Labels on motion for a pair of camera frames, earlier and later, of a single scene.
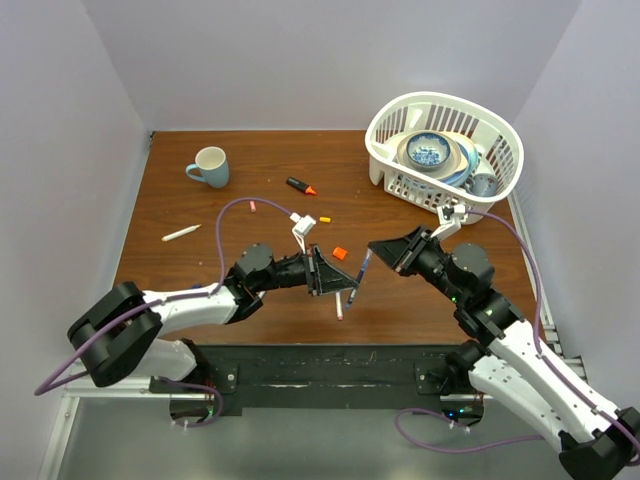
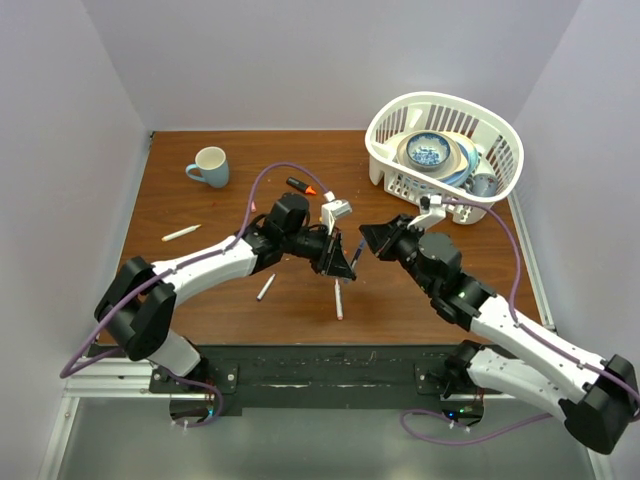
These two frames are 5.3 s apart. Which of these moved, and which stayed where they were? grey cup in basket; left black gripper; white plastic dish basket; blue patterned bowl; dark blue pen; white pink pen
Moved: dark blue pen; left black gripper
Stayed: grey cup in basket; white pink pen; white plastic dish basket; blue patterned bowl
